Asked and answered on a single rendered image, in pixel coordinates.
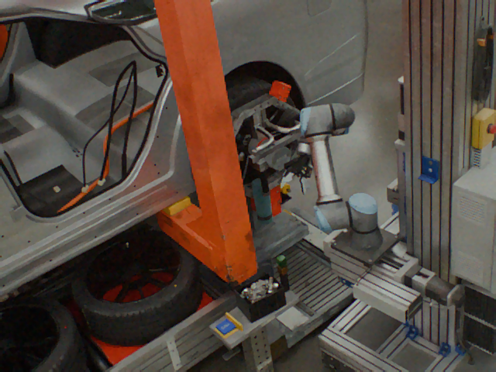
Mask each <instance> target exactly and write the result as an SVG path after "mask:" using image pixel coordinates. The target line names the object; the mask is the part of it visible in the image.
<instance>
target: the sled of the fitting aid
mask: <svg viewBox="0 0 496 372"><path fill-rule="evenodd" d="M281 209H283V208H281ZM283 210H284V211H286V212H287V213H289V214H290V215H292V213H291V212H289V211H288V210H286V209H283ZM293 217H294V216H293ZM295 218H296V217H295ZM296 219H297V220H298V225H297V226H295V227H294V228H293V229H292V230H290V231H288V232H286V233H285V234H284V235H281V236H279V237H277V238H276V239H274V240H273V241H271V242H270V243H268V244H267V245H265V246H264V247H263V248H264V250H265V251H267V252H268V253H269V254H270V255H271V256H272V258H274V257H275V256H277V255H278V254H279V253H281V252H283V251H284V250H286V249H287V248H289V247H290V246H292V245H293V244H294V243H296V242H297V241H299V240H300V239H302V238H304V237H305V236H307V235H309V231H308V225H307V224H306V223H304V222H303V221H301V220H300V219H298V218H296Z"/></svg>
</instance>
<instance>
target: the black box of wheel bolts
mask: <svg viewBox="0 0 496 372"><path fill-rule="evenodd" d="M234 291H235V293H236V304H237V308H238V309H239V310H240V311H241V312H242V313H243V314H244V315H245V316H246V318H247V319H249V320H250V321H251V323H253V322H255V321H257V320H259V319H262V318H264V317H265V316H267V315H269V314H270V313H272V312H275V311H277V310H278V309H280V308H282V307H284V306H285V305H287V302H286V297H285V291H284V287H283V286H282V285H281V284H280V283H279V282H278V281H277V280H276V279H275V278H274V276H273V275H272V274H271V273H270V272H267V273H265V274H264V275H262V276H260V277H258V278H257V279H255V280H253V281H251V282H249V283H247V284H244V285H243V286H241V287H239V288H237V289H236V290H234Z"/></svg>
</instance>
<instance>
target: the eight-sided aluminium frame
mask: <svg viewBox="0 0 496 372"><path fill-rule="evenodd" d="M270 105H274V106H276V107H277V108H279V109H281V110H283V111H286V110H287V109H293V110H295V111H296V112H298V113H299V114H300V112H299V110H297V109H296V108H294V107H293V106H291V105H289V104H287V103H285V102H283V101H281V100H277V97H274V96H273V95H268V94H265V95H262V96H260V97H259V98H256V99H254V100H252V101H251V102H248V103H246V104H245V105H242V106H240V107H239V108H236V110H234V111H233V113H232V115H231V117H232V124H233V129H234V134H235V138H236V134H237V132H238V130H239V128H240V126H241V124H242V122H243V120H244V119H246V118H248V117H250V116H252V115H253V114H254V113H258V112H259V111H261V110H262V109H265V108H266V107H268V106H270ZM299 123H300V122H297V121H295V120H293V121H292V122H289V126H290V128H291V127H293V126H296V125H298V124H299ZM300 139H301V138H300V137H299V138H297V139H296V140H294V141H293V142H291V145H290V146H289V148H288V149H289V150H290V151H291V159H290V161H291V160H293V159H294V158H296V157H297V156H298V154H297V151H298V144H299V142H300ZM286 171H287V170H286V169H282V170H277V171H276V172H275V173H274V174H272V175H271V176H269V177H268V178H267V181H268V187H269V190H270V189H271V188H274V187H276V186H277V185H279V184H280V183H281V182H282V179H283V178H284V175H285V173H286ZM243 188H244V193H245V196H248V197H250V198H253V188H252V186H251V187H250V188H249V187H247V186H245V185H243Z"/></svg>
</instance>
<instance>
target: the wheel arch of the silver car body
mask: <svg viewBox="0 0 496 372"><path fill-rule="evenodd" d="M231 74H250V75H253V76H255V77H257V78H259V79H262V80H264V81H266V82H267V83H270V84H273V81H279V82H282V83H285V84H287V85H289V86H291V90H290V93H289V95H290V97H291V98H292V100H293V103H294V106H295V108H296V109H297V110H299V112H301V110H302V109H306V108H307V107H308V104H307V101H306V97H305V94H304V92H303V90H302V87H301V85H300V83H299V82H298V80H297V78H296V77H295V76H294V75H293V73H292V72H291V71H290V70H289V69H288V68H287V67H285V66H283V65H281V64H279V63H277V62H274V61H272V60H251V61H247V62H245V63H243V64H240V65H238V66H236V67H234V68H233V69H231V70H230V71H228V72H227V73H226V74H224V77H225V76H228V75H231ZM188 159H189V156H188ZM189 168H190V174H191V164H190V159H189ZM191 179H192V182H193V184H194V186H195V182H194V179H193V177H192V174H191ZM195 189H196V186H195ZM196 191H197V189H196Z"/></svg>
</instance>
